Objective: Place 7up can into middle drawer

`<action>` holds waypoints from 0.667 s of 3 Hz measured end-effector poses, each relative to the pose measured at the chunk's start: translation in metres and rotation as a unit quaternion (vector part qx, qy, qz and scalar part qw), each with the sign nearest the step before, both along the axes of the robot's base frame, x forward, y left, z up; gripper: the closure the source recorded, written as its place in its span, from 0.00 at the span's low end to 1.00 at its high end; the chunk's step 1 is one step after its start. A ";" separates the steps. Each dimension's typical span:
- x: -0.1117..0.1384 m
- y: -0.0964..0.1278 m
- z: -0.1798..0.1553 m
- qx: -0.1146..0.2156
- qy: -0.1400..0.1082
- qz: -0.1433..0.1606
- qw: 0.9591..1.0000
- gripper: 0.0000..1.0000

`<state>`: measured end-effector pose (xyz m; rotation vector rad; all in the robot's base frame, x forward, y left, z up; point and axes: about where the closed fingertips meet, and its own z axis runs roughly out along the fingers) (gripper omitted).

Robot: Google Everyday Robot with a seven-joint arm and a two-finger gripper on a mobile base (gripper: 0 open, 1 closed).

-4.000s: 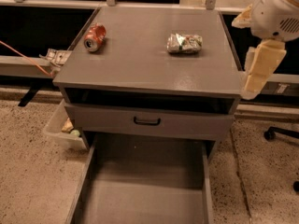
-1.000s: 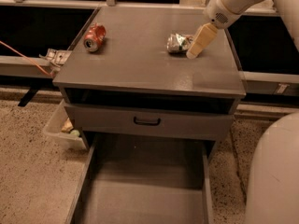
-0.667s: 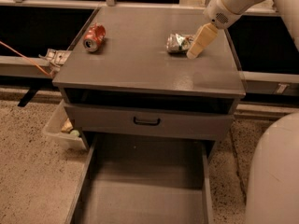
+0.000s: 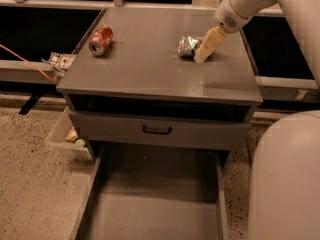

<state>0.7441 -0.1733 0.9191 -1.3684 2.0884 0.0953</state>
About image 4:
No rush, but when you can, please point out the black drawer handle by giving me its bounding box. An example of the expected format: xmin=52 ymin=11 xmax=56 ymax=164
xmin=142 ymin=125 xmax=172 ymax=135

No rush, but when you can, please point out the crushed red soda can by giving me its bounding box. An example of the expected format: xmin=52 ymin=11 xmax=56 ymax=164
xmin=89 ymin=25 xmax=113 ymax=56

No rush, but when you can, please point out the green ball in bin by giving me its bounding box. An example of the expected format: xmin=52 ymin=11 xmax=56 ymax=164
xmin=75 ymin=139 xmax=86 ymax=147

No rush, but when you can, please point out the grey top drawer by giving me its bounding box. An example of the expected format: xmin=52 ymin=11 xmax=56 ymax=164
xmin=69 ymin=110 xmax=250 ymax=151

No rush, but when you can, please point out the grey drawer cabinet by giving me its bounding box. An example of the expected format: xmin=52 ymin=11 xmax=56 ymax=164
xmin=57 ymin=7 xmax=262 ymax=165

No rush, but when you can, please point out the orange cable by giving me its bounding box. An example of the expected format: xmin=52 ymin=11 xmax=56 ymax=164
xmin=0 ymin=43 xmax=58 ymax=84

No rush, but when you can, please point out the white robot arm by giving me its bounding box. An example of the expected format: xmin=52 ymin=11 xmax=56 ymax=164
xmin=194 ymin=0 xmax=320 ymax=240

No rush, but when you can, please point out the tan item in bin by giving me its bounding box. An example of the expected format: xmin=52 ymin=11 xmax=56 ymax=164
xmin=65 ymin=127 xmax=78 ymax=143

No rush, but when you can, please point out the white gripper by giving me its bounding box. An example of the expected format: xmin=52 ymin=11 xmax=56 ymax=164
xmin=194 ymin=0 xmax=247 ymax=63

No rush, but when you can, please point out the open grey lower drawer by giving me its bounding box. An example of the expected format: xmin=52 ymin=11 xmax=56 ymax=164
xmin=70 ymin=144 xmax=229 ymax=240

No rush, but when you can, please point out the metal bracket clamp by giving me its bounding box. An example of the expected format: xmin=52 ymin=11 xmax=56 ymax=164
xmin=43 ymin=52 xmax=76 ymax=74

